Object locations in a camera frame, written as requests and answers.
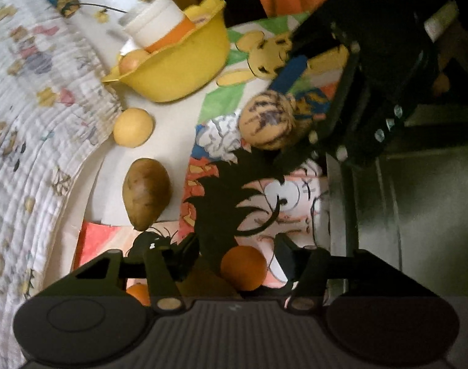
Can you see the grey metal cabinet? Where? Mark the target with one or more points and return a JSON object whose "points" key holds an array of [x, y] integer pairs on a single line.
{"points": [[430, 219]]}

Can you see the white cup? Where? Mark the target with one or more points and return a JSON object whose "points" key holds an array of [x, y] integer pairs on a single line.
{"points": [[153, 23]]}

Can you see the yellow round fruit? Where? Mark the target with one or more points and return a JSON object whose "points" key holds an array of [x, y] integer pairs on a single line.
{"points": [[134, 127]]}

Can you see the orange cup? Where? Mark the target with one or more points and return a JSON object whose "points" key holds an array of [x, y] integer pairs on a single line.
{"points": [[176, 34]]}

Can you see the brown oval fruit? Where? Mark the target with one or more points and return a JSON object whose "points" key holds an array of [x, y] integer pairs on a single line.
{"points": [[146, 192]]}

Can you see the yellow plastic bowl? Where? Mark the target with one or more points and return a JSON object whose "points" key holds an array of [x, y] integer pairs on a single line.
{"points": [[180, 73]]}

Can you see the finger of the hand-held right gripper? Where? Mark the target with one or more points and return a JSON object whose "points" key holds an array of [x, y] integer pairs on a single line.
{"points": [[322, 32], [334, 123]]}

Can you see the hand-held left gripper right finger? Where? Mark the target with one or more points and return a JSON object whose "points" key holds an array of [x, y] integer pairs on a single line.
{"points": [[284, 254]]}

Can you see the orange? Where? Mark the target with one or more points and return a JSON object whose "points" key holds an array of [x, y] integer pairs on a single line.
{"points": [[139, 295], [243, 269]]}

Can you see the white quilted printed blanket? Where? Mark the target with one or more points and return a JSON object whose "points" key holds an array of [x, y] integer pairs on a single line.
{"points": [[34, 142]]}

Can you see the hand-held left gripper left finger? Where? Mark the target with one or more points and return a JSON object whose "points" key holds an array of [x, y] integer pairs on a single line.
{"points": [[188, 250]]}

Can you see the tan round fruit purple marks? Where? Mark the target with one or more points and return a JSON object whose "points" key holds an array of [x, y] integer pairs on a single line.
{"points": [[266, 121]]}

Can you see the pale orange round fruit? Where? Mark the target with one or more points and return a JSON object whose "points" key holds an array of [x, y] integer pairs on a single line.
{"points": [[132, 61]]}

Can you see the cartoon printed mat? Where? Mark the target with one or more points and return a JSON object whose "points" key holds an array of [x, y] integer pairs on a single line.
{"points": [[218, 192]]}

